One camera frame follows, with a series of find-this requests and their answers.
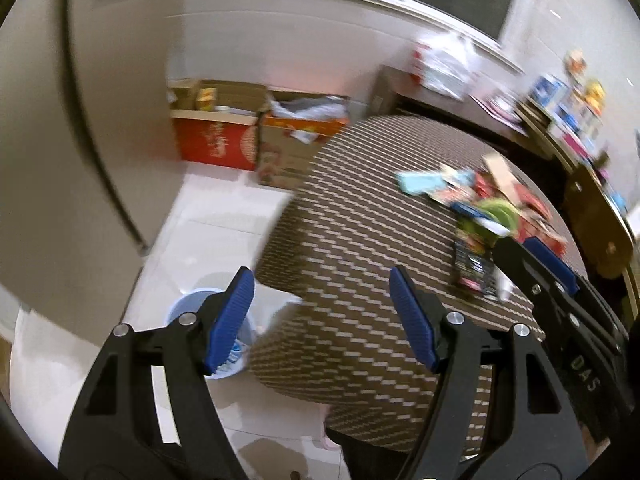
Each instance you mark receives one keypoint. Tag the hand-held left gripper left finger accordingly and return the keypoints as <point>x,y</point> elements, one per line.
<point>232,320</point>

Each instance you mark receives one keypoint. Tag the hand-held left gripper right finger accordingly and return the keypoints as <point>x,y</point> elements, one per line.
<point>410,310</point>

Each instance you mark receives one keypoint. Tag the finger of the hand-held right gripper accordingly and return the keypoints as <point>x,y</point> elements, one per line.
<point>520,265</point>
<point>550,260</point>

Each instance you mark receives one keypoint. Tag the black snack packet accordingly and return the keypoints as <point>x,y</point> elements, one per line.
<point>472,260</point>

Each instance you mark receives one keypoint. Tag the blue waste bin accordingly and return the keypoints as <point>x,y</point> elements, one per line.
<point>185,305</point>

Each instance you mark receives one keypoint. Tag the teal snack packet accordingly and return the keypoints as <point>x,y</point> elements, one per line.
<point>417,182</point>

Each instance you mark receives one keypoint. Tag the green wrapper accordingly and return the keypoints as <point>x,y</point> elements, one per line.
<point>495,212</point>

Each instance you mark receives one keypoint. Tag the pile of colourful wrappers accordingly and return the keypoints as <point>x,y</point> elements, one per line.
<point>530,205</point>

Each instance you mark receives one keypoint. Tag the shelf with toys and boxes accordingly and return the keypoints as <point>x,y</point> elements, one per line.
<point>600,225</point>

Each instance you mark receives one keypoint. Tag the round table with patterned cloth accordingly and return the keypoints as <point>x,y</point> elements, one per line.
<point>360,200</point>

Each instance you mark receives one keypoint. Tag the pink papers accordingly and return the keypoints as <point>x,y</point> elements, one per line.
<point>500,107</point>

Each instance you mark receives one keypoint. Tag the blue picture box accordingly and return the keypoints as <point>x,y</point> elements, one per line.
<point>547,91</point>

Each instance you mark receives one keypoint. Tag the dark wooden desk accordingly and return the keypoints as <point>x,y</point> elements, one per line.
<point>450,110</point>

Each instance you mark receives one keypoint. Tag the yellow duck toy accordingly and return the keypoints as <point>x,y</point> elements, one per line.
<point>595,92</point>

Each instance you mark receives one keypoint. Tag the brown printed cardboard box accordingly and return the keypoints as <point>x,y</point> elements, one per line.
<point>280,152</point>

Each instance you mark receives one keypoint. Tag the red cardboard box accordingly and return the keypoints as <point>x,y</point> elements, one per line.
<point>215,142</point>

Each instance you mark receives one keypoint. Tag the white plastic bag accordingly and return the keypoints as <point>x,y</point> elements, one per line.
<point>447,67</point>

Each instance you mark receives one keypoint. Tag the small yellow box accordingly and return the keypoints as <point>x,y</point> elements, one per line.
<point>206,99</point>

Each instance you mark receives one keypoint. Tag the grey plastic bag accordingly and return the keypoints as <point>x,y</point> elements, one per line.
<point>310,107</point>

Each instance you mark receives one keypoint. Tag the beige cabinet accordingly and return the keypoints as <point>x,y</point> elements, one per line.
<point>60,160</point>

